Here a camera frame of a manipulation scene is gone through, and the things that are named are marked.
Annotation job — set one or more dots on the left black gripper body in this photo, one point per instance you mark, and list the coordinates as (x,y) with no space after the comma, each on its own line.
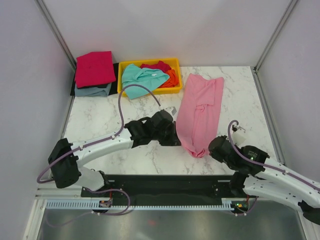
(167,138)

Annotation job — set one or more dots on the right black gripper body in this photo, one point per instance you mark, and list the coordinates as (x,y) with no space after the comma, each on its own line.
(228,163)

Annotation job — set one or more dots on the pink t shirt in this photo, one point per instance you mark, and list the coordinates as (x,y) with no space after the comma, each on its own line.
(199,114)

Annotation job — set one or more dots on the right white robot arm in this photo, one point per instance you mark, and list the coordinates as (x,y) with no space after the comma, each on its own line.
(256,174)

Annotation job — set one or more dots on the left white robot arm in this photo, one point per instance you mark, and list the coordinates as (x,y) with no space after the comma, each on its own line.
(67,160)

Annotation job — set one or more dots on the orange t shirt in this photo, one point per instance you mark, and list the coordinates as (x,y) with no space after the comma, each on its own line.
(172,81)

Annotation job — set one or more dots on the teal t shirt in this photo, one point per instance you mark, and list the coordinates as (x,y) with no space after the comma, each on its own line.
(146,77)

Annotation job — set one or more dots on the dark red t shirt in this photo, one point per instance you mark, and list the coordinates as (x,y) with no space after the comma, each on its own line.
(160,65)

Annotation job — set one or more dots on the yellow plastic bin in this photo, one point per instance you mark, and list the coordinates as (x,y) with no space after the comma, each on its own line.
(174,64)

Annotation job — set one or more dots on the folded grey blue t shirt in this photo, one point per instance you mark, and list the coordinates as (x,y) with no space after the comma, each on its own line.
(93,91)

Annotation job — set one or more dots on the folded crimson t shirt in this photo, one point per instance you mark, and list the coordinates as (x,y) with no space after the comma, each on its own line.
(94,69)

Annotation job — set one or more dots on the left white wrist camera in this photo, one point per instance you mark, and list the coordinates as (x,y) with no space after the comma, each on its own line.
(171,110)

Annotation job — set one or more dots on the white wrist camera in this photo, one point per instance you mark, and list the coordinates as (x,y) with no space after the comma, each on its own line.
(171,110)
(238,135)

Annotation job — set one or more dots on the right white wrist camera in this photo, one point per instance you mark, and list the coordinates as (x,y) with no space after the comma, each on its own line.
(238,135)

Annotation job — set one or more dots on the white slotted cable duct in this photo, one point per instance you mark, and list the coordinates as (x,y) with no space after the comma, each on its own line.
(68,204)

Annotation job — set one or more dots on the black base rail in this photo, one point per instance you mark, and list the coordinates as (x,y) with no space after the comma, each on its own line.
(170,189)

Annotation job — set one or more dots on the right aluminium frame post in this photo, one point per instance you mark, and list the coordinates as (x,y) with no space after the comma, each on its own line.
(278,29)

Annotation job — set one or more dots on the aluminium frame post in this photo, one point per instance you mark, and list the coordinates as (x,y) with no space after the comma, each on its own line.
(56,32)
(278,29)

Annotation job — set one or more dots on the left aluminium frame post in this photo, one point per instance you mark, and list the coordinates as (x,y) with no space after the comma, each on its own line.
(56,32)

